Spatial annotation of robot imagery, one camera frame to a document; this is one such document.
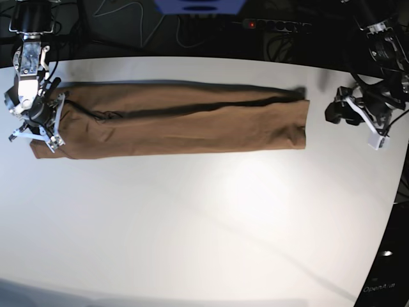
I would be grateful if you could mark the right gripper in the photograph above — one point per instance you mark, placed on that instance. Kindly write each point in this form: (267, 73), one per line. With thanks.
(42, 117)

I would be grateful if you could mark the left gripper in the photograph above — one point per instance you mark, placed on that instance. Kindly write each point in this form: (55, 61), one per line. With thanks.
(357, 106)

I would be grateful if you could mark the brown T-shirt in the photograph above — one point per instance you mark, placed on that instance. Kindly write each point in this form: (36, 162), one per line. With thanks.
(118, 120)

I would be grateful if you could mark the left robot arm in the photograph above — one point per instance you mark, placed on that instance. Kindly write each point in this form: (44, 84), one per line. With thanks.
(388, 47)

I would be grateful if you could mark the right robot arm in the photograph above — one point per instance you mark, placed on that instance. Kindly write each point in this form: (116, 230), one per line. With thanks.
(29, 98)

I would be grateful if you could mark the black power strip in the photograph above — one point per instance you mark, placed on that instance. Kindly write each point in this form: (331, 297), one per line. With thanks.
(279, 26)

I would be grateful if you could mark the blue box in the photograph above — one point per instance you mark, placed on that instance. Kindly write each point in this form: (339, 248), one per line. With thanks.
(183, 7)

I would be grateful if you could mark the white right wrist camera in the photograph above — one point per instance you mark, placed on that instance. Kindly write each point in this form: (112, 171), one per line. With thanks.
(54, 142)

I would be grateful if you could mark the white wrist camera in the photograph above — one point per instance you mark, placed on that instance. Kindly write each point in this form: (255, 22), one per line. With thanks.
(54, 142)
(378, 141)

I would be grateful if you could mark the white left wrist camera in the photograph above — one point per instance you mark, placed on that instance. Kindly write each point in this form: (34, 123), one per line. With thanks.
(378, 141)

